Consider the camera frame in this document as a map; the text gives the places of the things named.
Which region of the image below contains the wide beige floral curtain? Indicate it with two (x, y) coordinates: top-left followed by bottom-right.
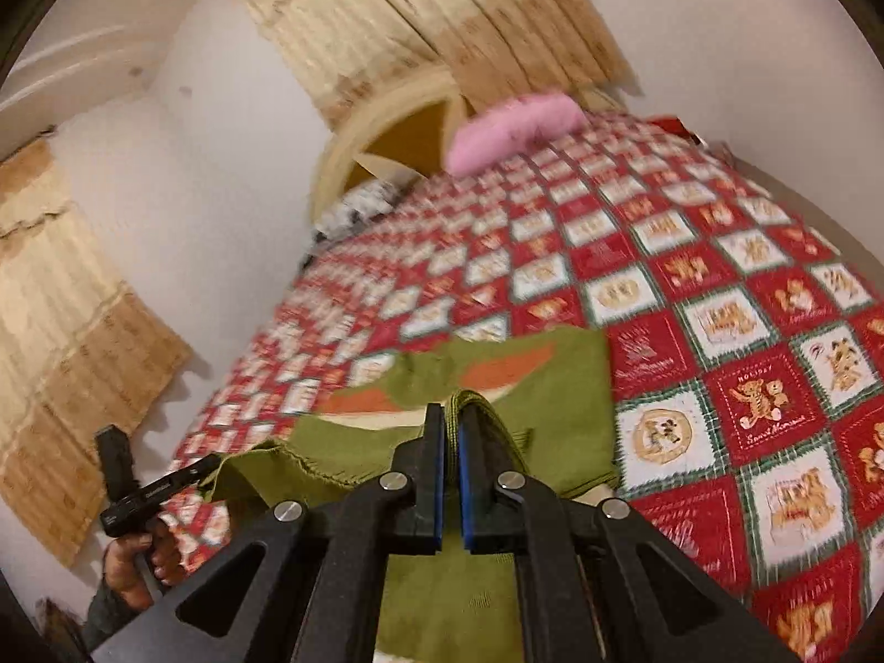
(0, 138), (194, 567)

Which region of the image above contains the person's left hand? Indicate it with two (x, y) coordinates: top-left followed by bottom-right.
(103, 518), (182, 612)

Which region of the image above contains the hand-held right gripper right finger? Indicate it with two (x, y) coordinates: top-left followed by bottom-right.
(457, 402), (802, 663)

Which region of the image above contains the pink pillow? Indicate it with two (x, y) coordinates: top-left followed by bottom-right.
(444, 92), (588, 177)

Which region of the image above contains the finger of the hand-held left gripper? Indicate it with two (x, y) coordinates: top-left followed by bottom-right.
(181, 457), (223, 498)

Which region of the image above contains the cream wooden headboard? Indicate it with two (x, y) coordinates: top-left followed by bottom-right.
(312, 62), (498, 218)

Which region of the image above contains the beige floral curtain panel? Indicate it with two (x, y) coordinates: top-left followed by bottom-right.
(366, 0), (633, 115)
(211, 0), (450, 129)

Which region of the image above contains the person's left forearm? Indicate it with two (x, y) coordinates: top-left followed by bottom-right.
(83, 580), (149, 654)

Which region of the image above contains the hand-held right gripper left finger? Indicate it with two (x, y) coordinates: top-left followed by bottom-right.
(90, 402), (449, 663)

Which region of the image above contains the green orange striped knit sweater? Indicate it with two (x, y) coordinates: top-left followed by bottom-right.
(203, 328), (619, 663)

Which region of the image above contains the grey patterned pillow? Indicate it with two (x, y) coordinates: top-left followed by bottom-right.
(311, 178), (415, 241)

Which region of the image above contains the red checked printed bedspread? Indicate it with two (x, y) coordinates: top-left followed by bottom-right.
(162, 107), (884, 663)

